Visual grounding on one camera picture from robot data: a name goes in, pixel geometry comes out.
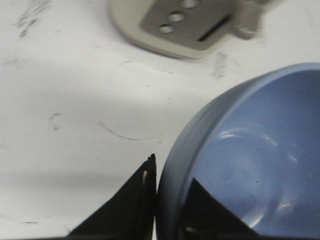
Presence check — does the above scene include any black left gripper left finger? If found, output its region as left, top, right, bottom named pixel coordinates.
left=67, top=154, right=157, bottom=240

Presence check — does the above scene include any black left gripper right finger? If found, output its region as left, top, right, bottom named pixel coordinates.
left=182, top=176, right=253, bottom=240

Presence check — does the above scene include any blue bowl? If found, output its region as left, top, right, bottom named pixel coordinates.
left=156, top=62, right=320, bottom=240

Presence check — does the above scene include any cream two-slot toaster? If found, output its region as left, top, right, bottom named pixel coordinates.
left=109, top=0, right=273, bottom=59

